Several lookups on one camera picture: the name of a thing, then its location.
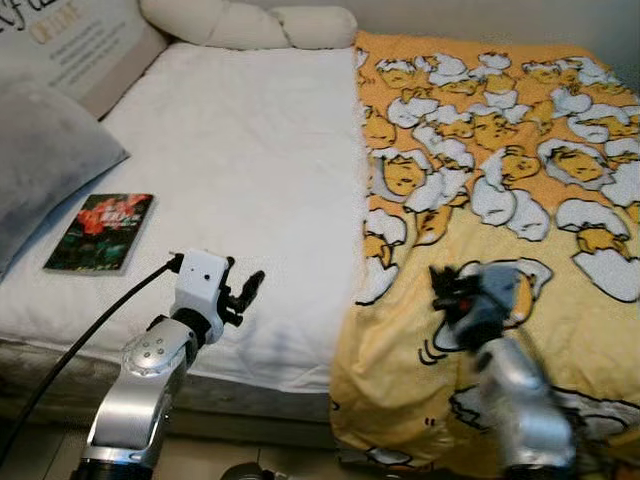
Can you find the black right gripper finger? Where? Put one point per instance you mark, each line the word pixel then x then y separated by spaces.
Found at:
pixel 441 277

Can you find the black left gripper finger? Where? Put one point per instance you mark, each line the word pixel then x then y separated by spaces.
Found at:
pixel 252 285

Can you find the yellow cartoon egg duvet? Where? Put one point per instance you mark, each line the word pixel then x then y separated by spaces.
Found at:
pixel 520 180

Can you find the dark book with red cover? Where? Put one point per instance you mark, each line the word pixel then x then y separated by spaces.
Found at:
pixel 100 232

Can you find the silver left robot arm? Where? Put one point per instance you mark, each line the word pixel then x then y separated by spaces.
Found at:
pixel 140 400

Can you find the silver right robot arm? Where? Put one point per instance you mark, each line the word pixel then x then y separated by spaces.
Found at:
pixel 525 410

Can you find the grey bed base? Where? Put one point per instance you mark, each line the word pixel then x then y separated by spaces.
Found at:
pixel 260 405

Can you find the white bed mattress sheet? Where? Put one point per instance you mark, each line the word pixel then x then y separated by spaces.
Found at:
pixel 250 180

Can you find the dark left robot foot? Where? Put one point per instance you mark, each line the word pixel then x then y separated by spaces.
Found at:
pixel 241 472

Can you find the grey square pillow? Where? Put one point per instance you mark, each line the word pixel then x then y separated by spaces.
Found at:
pixel 45 170

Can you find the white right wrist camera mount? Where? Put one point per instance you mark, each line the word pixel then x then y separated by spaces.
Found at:
pixel 495 300

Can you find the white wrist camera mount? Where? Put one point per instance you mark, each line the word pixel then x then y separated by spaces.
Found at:
pixel 200 285
pixel 495 300

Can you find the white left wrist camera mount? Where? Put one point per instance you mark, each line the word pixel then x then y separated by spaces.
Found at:
pixel 200 285

